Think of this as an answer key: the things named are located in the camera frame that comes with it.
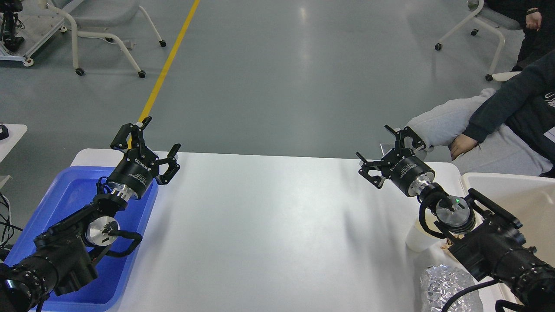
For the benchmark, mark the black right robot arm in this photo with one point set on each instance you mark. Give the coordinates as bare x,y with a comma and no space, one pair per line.
485,238

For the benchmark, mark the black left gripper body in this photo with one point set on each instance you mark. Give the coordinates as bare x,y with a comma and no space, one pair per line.
134,173

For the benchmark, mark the seated person's hand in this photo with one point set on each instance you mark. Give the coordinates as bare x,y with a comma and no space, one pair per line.
461,145

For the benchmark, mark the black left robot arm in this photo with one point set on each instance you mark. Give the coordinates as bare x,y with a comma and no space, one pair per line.
68,252

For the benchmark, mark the white chair left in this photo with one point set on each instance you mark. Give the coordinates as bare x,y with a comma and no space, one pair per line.
92,19

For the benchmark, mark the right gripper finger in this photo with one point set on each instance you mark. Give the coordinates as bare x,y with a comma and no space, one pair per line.
407,142
377,171

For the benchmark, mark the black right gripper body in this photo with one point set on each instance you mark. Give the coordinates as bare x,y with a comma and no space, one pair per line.
411,175

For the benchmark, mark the black device on side table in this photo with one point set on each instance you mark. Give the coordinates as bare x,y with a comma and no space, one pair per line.
4,132

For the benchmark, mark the seated person grey trousers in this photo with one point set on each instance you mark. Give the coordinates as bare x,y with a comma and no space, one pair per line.
514,125

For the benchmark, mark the white equipment cart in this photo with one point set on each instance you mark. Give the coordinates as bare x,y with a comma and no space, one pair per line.
25,26

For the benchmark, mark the small grey floor plate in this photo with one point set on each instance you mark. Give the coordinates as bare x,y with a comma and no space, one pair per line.
386,148

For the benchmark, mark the white side table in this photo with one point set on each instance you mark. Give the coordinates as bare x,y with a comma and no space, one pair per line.
16,132

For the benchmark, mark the blue plastic bin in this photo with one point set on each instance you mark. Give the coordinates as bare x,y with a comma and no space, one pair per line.
72,189

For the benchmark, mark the crumpled aluminium foil ball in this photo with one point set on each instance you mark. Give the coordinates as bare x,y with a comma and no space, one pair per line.
440,282

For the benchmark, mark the white paper cup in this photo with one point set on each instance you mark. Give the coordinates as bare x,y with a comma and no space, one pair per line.
418,240

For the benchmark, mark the second person's hand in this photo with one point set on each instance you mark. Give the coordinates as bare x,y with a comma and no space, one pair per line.
533,19

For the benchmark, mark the white plastic bin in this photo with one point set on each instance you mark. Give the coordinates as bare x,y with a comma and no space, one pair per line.
529,198

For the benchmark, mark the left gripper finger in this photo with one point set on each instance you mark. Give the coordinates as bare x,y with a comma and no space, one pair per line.
173,166
130,140

